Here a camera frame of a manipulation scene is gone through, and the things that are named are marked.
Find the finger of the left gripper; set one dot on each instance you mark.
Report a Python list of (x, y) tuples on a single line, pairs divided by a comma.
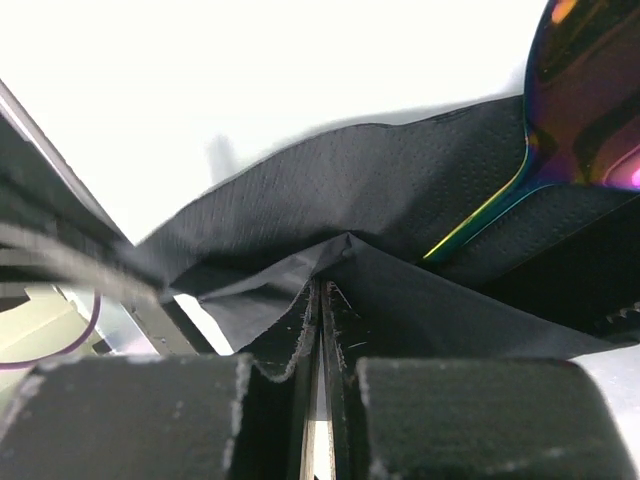
[(63, 209)]

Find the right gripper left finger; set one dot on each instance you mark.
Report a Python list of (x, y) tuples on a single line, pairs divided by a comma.
[(244, 416)]

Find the iridescent spoon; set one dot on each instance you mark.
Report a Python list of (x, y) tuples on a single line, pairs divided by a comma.
[(580, 110)]

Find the black paper napkin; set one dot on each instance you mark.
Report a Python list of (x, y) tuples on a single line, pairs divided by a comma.
[(359, 206)]

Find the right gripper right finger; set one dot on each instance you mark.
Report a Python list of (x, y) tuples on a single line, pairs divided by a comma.
[(398, 411)]

